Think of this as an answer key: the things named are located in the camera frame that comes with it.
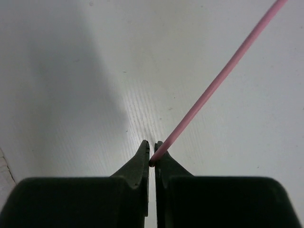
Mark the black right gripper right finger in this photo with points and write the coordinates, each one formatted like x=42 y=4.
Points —
x=184 y=200

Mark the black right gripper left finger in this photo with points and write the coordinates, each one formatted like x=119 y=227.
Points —
x=118 y=201

